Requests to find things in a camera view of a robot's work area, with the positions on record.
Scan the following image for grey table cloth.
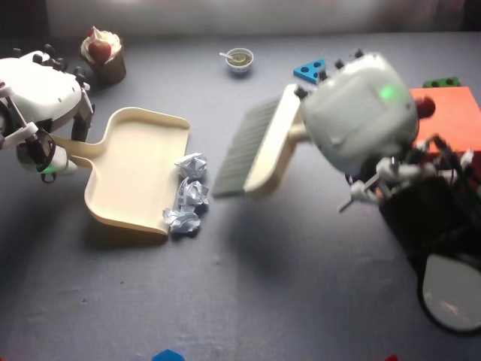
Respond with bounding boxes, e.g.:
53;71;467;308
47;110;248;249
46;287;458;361
0;32;481;361

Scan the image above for crumpled white paper ball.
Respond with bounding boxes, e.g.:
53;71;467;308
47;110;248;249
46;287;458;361
174;152;208;181
162;205;203;236
175;178;210;208

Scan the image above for blue triangle block with holes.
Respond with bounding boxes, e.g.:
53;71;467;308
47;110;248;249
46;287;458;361
292;58;327;82

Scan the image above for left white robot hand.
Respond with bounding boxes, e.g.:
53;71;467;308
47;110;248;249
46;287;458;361
0;44;95;184

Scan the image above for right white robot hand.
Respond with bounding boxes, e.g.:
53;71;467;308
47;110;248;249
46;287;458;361
295;47;420;177

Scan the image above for blue flat block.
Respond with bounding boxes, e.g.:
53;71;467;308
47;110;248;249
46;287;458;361
151;348;185;361

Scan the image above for green block with holes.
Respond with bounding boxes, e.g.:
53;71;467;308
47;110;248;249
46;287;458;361
422;77;461;89

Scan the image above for small toy soup cup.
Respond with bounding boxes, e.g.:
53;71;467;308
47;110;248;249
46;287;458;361
226;47;254;76

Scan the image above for orange foam block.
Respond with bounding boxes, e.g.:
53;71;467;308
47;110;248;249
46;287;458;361
375;86;481;199

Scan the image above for toy cupcake with strawberry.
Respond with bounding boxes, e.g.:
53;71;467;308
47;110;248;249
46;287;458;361
80;25;128;86

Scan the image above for cream plastic dustpan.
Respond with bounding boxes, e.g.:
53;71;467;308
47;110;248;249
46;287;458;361
52;107;191;238

